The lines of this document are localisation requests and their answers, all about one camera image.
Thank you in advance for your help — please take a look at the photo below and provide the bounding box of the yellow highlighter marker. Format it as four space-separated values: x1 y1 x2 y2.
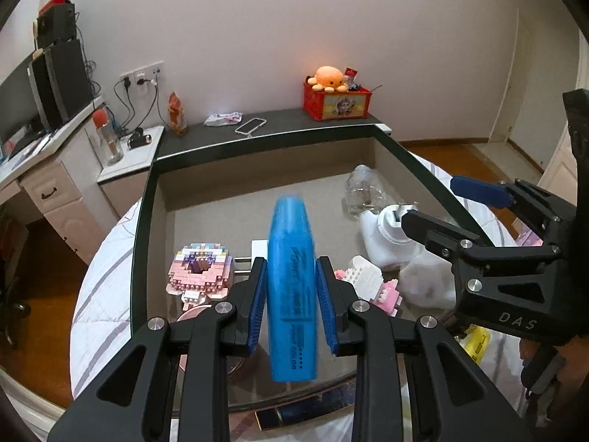
459 325 491 365

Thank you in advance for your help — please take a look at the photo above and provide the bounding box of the blue highlighter marker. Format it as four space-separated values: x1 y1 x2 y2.
267 196 317 383

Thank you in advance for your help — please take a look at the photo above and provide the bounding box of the white silver toy camera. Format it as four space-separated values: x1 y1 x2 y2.
397 250 456 309

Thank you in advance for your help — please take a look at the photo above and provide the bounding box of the rose gold round compact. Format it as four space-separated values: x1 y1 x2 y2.
177 300 262 380

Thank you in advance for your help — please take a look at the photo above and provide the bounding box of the white quilted striped tablecloth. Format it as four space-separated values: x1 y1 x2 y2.
70 163 527 441

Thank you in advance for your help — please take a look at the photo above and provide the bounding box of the white pink brick model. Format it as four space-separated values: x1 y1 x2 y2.
334 256 402 316

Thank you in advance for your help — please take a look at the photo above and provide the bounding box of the dark blue small box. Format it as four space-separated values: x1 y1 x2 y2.
255 380 356 431

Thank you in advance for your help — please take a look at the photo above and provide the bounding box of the clear glass bottle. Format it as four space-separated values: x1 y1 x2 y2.
345 165 389 217

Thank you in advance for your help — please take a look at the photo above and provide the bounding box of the pink brick donut model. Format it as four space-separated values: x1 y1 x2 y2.
166 242 234 311

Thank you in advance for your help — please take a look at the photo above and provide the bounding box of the white rectangular box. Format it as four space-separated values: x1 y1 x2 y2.
251 239 269 266

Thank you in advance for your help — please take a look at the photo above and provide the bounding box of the red storage crate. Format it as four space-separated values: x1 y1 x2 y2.
303 83 373 122

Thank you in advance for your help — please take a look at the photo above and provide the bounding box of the pink box with black rim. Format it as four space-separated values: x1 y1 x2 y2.
128 124 503 431

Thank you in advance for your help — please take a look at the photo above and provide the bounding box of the orange octopus plush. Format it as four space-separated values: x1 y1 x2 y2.
307 66 348 93

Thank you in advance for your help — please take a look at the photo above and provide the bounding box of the white low cabinet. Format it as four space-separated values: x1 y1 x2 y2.
98 126 164 217

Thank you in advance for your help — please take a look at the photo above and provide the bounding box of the white desk with drawers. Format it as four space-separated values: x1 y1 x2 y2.
1 96 118 263

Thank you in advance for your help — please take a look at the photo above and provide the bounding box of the black small webcam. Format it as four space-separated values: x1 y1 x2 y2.
127 127 152 150

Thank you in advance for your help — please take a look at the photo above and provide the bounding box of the dark low shelf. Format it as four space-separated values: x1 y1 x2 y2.
155 108 392 161

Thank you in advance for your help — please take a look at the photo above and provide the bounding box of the bottle with red cap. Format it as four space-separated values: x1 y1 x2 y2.
92 108 123 166

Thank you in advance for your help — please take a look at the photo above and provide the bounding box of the clear phone case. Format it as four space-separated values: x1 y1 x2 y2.
234 117 267 137

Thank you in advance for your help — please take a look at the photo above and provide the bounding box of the crumpled tissue pack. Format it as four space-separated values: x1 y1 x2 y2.
204 112 243 127

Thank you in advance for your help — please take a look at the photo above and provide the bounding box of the orange figurine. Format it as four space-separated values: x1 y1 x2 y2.
168 92 188 137

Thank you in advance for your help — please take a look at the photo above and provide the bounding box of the black computer monitor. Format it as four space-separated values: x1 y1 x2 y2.
0 55 45 144

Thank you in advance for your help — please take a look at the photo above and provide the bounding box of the black computer tower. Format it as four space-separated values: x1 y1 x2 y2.
27 39 93 131

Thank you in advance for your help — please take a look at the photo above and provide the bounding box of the black speaker box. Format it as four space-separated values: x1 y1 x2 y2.
34 3 77 49

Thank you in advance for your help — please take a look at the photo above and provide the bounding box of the white wall power outlet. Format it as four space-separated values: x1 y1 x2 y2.
120 61 165 85

